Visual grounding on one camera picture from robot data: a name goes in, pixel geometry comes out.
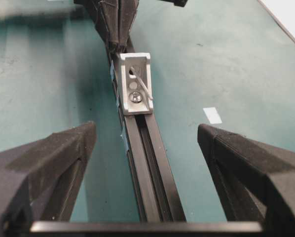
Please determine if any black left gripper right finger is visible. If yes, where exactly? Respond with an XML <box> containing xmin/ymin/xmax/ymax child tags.
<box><xmin>197</xmin><ymin>124</ymin><xmax>295</xmax><ymax>237</ymax></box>

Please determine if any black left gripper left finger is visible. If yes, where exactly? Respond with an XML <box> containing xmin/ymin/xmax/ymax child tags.
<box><xmin>0</xmin><ymin>121</ymin><xmax>96</xmax><ymax>237</ymax></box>

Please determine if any pale blue tape square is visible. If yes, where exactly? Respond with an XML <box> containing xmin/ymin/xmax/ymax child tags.
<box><xmin>203</xmin><ymin>107</ymin><xmax>222</xmax><ymax>124</ymax></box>

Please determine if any small metal corner fitting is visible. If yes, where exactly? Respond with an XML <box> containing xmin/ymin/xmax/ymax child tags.
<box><xmin>114</xmin><ymin>52</ymin><xmax>153</xmax><ymax>115</ymax></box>

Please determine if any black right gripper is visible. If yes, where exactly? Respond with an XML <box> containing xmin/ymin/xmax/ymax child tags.
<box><xmin>73</xmin><ymin>0</ymin><xmax>189</xmax><ymax>49</ymax></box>

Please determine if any thin grey wire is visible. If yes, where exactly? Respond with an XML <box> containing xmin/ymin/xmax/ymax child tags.
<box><xmin>130</xmin><ymin>66</ymin><xmax>154</xmax><ymax>101</ymax></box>

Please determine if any long black aluminium rail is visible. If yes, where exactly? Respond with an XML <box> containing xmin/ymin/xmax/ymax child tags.
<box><xmin>109</xmin><ymin>39</ymin><xmax>186</xmax><ymax>222</ymax></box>

